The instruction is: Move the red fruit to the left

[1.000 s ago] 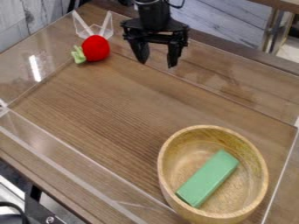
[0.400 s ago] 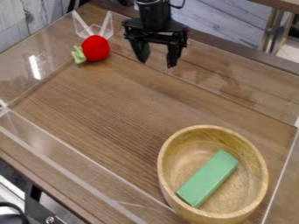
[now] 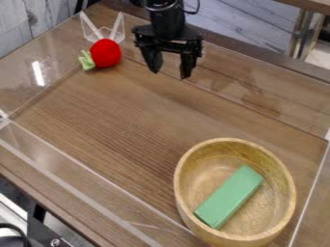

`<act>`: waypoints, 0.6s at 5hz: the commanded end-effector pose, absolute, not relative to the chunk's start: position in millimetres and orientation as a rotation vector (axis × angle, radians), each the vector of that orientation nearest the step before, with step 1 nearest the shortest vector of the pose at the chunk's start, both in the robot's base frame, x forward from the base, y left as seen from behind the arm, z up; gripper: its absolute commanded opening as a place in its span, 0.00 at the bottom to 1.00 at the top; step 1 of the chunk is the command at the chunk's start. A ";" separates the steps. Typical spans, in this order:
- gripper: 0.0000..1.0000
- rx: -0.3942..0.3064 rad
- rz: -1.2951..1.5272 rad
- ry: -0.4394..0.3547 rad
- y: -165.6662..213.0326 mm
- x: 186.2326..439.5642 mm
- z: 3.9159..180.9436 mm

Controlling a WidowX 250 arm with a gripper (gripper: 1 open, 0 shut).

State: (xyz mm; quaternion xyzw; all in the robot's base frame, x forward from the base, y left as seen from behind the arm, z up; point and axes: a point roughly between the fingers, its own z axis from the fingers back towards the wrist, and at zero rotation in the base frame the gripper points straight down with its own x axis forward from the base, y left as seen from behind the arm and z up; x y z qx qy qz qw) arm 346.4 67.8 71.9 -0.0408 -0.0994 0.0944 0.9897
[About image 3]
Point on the green rectangular block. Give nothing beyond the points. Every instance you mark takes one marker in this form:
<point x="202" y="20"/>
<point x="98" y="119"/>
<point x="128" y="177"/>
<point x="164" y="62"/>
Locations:
<point x="229" y="197"/>

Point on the metal table leg background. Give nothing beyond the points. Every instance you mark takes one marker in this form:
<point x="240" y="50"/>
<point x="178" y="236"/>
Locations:
<point x="305" y="34"/>

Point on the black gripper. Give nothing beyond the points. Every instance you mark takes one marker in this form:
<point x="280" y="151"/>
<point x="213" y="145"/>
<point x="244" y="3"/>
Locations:
<point x="168" y="34"/>

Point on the clear acrylic corner bracket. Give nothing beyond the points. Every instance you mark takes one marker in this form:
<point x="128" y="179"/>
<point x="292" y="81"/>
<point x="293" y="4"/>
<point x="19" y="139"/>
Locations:
<point x="94" y="34"/>

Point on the black table frame leg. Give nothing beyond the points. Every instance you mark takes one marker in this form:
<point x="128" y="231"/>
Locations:
<point x="39" y="232"/>

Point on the wooden bowl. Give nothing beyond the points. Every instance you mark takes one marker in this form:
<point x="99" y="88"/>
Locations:
<point x="205" y="166"/>

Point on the red plush strawberry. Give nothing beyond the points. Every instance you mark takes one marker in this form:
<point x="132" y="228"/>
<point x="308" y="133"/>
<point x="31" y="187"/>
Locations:
<point x="103" y="55"/>

